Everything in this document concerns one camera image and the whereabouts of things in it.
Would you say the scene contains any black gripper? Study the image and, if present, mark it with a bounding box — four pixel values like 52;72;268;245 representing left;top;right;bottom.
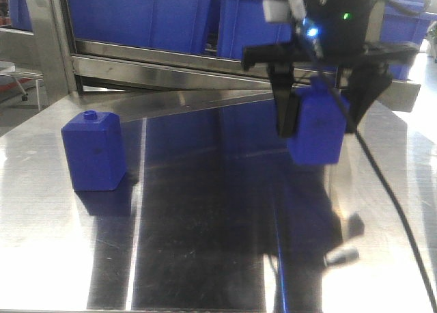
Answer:
242;0;418;138

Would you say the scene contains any blue part with wide cap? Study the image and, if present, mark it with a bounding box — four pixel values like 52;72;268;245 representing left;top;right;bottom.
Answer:
287;77;346;165

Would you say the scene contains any stainless steel shelf rack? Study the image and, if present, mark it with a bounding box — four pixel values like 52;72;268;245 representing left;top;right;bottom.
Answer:
1;0;420;111

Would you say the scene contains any blue part with small knob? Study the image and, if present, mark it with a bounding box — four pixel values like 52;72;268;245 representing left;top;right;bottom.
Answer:
61;110;127;191

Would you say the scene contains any blue bin lower middle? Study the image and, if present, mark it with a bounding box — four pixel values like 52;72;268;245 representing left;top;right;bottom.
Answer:
216;0;291;59

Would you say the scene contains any blue bin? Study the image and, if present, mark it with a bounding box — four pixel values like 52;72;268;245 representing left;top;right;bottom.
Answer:
382;0;437;81
68;0;213;54
216;0;291;59
8;0;32;31

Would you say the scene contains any blue bin far right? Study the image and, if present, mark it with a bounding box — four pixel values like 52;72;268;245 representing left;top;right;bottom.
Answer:
382;0;437;81

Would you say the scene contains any blue bin lower left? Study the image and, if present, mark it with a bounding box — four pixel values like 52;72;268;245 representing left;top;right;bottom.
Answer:
68;0;213;54

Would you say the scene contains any blue bin far left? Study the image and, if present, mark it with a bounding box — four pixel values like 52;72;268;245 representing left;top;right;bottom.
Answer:
8;0;32;31

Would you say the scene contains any black cable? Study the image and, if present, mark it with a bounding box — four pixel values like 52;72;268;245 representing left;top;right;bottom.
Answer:
300;25;437;307

